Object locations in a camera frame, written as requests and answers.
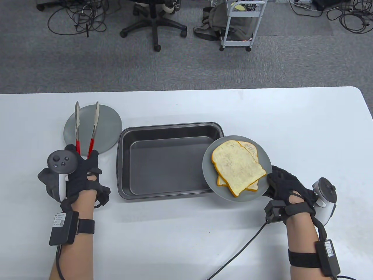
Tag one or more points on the toast slice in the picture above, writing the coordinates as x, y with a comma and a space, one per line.
236, 166
250, 150

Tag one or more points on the black left wrist sensor box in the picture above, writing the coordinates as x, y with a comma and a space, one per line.
62, 230

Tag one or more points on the black right wrist sensor box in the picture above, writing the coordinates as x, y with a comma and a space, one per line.
327, 256

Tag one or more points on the person's left hand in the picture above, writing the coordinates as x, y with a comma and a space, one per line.
83, 175

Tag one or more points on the dark metal baking tray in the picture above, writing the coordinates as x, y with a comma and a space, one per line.
166, 166

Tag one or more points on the hand tracking controller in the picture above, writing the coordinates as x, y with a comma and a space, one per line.
61, 160
326, 189

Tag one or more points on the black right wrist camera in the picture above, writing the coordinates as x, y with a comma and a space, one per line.
274, 211

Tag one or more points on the right hand tracking controller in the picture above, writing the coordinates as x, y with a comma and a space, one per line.
326, 189

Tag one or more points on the black wheeled furniture base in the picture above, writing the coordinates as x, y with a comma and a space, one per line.
43, 4

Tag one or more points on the black wrist sensor box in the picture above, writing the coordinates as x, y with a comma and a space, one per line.
62, 230
327, 256

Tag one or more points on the grey backpack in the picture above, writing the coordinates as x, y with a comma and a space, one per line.
214, 17

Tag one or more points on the black office chair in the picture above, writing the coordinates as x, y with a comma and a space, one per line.
154, 26

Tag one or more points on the person's left forearm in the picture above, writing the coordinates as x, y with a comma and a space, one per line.
78, 256

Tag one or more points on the black equipment box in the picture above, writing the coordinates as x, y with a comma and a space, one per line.
322, 3

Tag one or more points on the white utility cart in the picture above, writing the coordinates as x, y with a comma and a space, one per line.
236, 43

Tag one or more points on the person's right forearm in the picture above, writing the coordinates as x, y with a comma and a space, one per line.
301, 236

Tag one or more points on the person's right hand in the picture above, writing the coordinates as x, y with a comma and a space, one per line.
288, 186

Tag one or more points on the grey round plate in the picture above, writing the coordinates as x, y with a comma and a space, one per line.
209, 178
107, 131

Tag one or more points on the left hand tracking controller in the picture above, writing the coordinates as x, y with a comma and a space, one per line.
61, 160

